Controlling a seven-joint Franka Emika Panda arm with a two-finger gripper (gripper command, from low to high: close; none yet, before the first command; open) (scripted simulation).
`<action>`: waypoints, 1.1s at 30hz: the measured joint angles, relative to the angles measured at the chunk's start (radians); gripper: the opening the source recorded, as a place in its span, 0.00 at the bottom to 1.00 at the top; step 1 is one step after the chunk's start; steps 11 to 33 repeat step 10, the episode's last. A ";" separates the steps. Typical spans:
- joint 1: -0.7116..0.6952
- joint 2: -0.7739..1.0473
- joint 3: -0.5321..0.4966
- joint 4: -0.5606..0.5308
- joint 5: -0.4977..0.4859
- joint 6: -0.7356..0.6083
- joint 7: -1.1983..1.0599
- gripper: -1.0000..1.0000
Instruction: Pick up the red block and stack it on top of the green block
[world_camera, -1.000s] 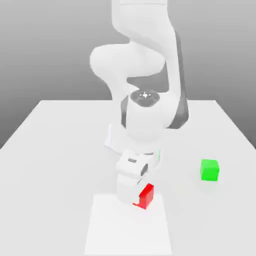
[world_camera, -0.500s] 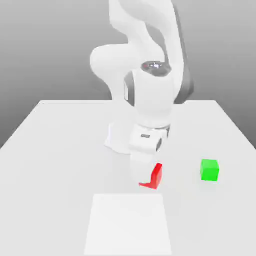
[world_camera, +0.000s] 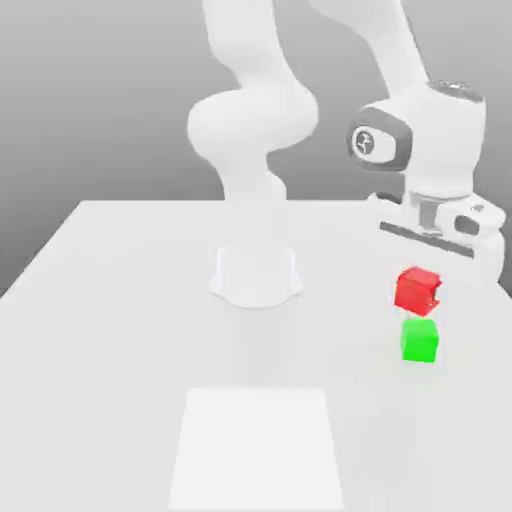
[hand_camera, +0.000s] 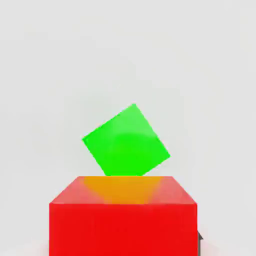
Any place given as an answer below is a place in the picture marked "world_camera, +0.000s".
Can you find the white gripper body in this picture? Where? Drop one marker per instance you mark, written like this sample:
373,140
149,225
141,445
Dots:
404,232

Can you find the small red cube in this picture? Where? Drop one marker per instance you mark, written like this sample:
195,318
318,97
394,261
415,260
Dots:
414,292

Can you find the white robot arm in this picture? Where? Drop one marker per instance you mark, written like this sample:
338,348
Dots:
256,120

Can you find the small green cube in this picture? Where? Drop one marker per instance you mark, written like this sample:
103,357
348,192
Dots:
419,340

